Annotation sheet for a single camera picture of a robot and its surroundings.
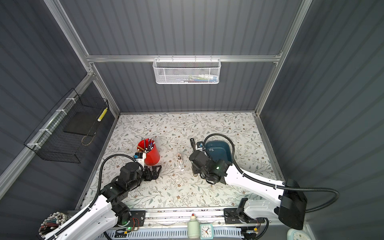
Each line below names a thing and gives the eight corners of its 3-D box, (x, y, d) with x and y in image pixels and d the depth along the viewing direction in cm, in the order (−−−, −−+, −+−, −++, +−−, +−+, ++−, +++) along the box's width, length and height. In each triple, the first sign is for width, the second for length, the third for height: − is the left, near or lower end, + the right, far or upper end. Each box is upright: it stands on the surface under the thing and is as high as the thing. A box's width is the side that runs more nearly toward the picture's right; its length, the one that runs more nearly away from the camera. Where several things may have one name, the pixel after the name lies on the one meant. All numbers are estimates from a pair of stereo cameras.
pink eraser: (180, 171, 91) (179, 167, 87) (177, 159, 97) (176, 154, 92) (184, 170, 92) (184, 166, 87) (181, 157, 97) (181, 153, 93)
